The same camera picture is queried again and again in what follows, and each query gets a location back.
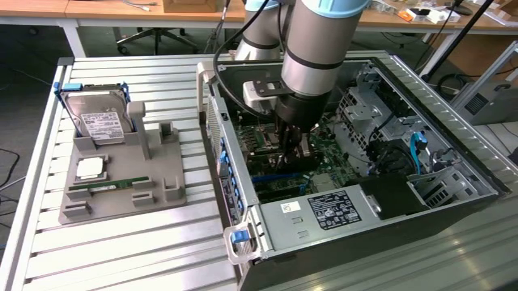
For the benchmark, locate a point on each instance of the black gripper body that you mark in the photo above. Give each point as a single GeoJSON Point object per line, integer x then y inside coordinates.
{"type": "Point", "coordinates": [301, 109]}

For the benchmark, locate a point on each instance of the graphics card with metal bracket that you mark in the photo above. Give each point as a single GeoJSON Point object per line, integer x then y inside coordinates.
{"type": "Point", "coordinates": [301, 166]}

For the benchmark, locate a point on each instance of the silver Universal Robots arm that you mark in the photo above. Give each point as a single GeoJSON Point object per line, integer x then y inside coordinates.
{"type": "Point", "coordinates": [312, 45]}

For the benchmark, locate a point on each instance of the CPU socket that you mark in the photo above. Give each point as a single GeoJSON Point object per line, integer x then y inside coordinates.
{"type": "Point", "coordinates": [269, 140]}

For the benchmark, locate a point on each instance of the green motherboard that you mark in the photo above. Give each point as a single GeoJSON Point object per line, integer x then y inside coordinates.
{"type": "Point", "coordinates": [328, 151]}

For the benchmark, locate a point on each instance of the silver locking lever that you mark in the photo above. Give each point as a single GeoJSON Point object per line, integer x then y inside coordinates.
{"type": "Point", "coordinates": [258, 127]}

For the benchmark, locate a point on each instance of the black RAM slot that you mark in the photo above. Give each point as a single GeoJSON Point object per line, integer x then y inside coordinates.
{"type": "Point", "coordinates": [246, 116]}
{"type": "Point", "coordinates": [248, 121]}

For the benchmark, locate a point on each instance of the blue expansion slot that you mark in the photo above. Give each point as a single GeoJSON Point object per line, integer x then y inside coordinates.
{"type": "Point", "coordinates": [269, 178]}

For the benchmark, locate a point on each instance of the silver chipset heat sink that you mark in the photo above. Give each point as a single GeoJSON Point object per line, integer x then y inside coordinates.
{"type": "Point", "coordinates": [326, 182]}

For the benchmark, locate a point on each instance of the silver metal drive cage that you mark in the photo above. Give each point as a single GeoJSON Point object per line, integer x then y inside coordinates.
{"type": "Point", "coordinates": [364, 116]}

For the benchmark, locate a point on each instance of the long black expansion slot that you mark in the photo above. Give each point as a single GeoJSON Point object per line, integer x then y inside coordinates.
{"type": "Point", "coordinates": [284, 197]}
{"type": "Point", "coordinates": [280, 191]}

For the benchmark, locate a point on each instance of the blue card retainer clips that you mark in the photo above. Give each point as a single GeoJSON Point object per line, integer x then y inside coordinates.
{"type": "Point", "coordinates": [222, 148]}

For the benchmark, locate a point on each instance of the grey power supply unit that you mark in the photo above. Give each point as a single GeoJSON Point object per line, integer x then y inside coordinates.
{"type": "Point", "coordinates": [284, 236]}

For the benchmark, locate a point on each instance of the blue case latch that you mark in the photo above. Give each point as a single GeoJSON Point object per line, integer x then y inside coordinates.
{"type": "Point", "coordinates": [240, 237]}

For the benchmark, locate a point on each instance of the small orange object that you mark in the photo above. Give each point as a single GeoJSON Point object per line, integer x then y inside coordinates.
{"type": "Point", "coordinates": [405, 15]}

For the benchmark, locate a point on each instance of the white box with black tray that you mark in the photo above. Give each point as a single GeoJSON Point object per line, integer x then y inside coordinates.
{"type": "Point", "coordinates": [421, 18]}

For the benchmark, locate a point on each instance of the black open PC case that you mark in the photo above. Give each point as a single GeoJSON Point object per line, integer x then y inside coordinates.
{"type": "Point", "coordinates": [364, 260]}

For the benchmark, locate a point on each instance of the green RAM stick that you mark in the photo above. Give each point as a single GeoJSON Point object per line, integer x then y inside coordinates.
{"type": "Point", "coordinates": [122, 183]}

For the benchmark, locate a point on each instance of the black office chair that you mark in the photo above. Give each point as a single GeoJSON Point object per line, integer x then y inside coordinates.
{"type": "Point", "coordinates": [155, 34]}

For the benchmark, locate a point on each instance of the grey parts rack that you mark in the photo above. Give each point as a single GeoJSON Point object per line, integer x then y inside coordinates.
{"type": "Point", "coordinates": [122, 206]}

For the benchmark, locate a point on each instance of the small white box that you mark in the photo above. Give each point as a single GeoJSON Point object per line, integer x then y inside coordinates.
{"type": "Point", "coordinates": [444, 17]}

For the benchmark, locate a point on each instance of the black tripod pole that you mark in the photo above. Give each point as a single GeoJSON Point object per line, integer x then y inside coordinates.
{"type": "Point", "coordinates": [465, 29]}

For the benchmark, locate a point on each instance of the silver CPU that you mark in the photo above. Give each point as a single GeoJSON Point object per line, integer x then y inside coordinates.
{"type": "Point", "coordinates": [90, 168]}

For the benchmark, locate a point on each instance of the grey computer tower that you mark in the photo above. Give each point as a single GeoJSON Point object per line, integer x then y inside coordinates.
{"type": "Point", "coordinates": [503, 106]}

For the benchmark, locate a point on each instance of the hard disk with blue carrier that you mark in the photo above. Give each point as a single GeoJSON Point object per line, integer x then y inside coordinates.
{"type": "Point", "coordinates": [87, 106]}

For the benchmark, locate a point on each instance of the black oval device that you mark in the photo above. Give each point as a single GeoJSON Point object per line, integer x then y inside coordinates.
{"type": "Point", "coordinates": [461, 9]}

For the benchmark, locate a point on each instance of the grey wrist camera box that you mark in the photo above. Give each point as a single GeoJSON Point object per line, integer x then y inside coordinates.
{"type": "Point", "coordinates": [260, 97]}

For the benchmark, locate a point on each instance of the black plastic air duct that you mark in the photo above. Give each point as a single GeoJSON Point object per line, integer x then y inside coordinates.
{"type": "Point", "coordinates": [385, 197]}

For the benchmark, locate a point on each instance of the wooden desk with white frame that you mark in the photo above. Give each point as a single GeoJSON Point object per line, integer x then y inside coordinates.
{"type": "Point", "coordinates": [41, 12]}
{"type": "Point", "coordinates": [389, 20]}

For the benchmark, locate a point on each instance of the silver disk bay bracket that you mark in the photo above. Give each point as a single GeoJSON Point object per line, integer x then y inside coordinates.
{"type": "Point", "coordinates": [449, 189]}

